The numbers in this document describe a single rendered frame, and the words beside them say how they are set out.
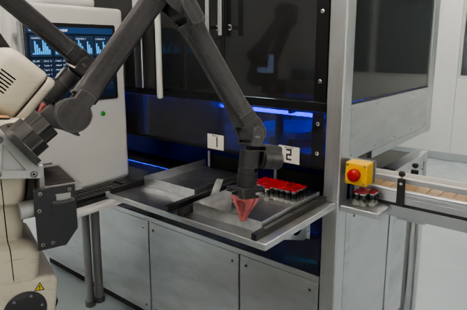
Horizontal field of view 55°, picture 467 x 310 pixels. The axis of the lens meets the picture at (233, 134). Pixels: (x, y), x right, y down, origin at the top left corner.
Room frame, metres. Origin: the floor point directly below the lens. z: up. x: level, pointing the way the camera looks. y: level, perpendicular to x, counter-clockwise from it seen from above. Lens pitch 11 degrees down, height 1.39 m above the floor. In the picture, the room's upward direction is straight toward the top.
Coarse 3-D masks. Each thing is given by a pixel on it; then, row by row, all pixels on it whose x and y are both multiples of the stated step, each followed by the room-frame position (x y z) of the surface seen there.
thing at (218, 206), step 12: (228, 192) 1.46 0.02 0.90; (204, 204) 1.36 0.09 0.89; (216, 204) 1.39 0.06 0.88; (228, 204) 1.39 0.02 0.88; (264, 204) 1.39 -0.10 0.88; (276, 204) 1.39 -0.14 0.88; (288, 204) 1.39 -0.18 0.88; (300, 204) 1.33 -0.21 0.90; (216, 216) 1.27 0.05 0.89; (228, 216) 1.24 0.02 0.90; (252, 216) 1.29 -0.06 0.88; (264, 216) 1.29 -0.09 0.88; (276, 216) 1.22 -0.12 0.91; (252, 228) 1.18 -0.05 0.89
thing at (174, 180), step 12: (180, 168) 1.75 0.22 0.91; (192, 168) 1.81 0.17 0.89; (204, 168) 1.84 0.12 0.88; (144, 180) 1.61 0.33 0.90; (156, 180) 1.57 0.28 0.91; (168, 180) 1.66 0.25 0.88; (180, 180) 1.66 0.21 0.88; (192, 180) 1.66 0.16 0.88; (204, 180) 1.66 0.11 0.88; (228, 180) 1.59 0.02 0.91; (180, 192) 1.49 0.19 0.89; (192, 192) 1.45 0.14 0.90
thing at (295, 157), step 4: (284, 148) 1.53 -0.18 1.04; (288, 148) 1.52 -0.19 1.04; (292, 148) 1.51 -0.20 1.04; (296, 148) 1.50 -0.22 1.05; (284, 152) 1.53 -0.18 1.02; (288, 152) 1.52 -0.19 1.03; (292, 152) 1.51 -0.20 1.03; (296, 152) 1.50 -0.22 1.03; (284, 156) 1.53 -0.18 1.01; (288, 156) 1.52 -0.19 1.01; (292, 156) 1.51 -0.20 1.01; (296, 156) 1.50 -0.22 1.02; (284, 160) 1.53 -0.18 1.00; (292, 160) 1.51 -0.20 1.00; (296, 160) 1.50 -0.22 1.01; (296, 164) 1.50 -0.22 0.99
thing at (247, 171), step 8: (240, 168) 1.20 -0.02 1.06; (248, 168) 1.19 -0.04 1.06; (240, 176) 1.19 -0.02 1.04; (248, 176) 1.18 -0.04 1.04; (256, 176) 1.20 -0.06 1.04; (240, 184) 1.19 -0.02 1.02; (248, 184) 1.18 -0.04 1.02; (240, 192) 1.16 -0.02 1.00; (256, 192) 1.20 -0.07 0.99; (264, 192) 1.22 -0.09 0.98
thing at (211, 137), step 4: (208, 136) 1.75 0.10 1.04; (212, 136) 1.74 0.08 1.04; (216, 136) 1.73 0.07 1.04; (220, 136) 1.71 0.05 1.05; (208, 140) 1.75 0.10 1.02; (212, 140) 1.74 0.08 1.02; (220, 140) 1.71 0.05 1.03; (208, 144) 1.75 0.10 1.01; (212, 144) 1.74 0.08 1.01; (220, 144) 1.71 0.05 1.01; (212, 148) 1.74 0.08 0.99; (216, 148) 1.73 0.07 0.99; (220, 148) 1.71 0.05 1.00
